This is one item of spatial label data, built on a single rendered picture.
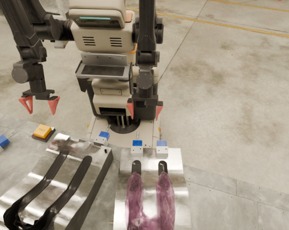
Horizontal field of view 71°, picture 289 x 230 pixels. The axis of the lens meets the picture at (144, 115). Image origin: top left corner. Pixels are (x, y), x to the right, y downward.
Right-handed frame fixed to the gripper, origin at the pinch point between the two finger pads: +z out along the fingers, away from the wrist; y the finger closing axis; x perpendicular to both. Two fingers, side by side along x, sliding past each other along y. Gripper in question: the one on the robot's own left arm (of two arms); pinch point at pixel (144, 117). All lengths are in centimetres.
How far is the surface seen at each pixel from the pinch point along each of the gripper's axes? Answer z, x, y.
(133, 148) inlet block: 13.8, -1.9, -4.0
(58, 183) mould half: 21.4, -17.2, -30.8
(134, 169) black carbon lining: 20.3, -7.7, -3.0
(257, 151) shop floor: 65, 92, 101
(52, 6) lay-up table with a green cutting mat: -71, 303, -178
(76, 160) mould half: 16.7, -8.7, -26.8
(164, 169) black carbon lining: 19.7, -6.5, 9.1
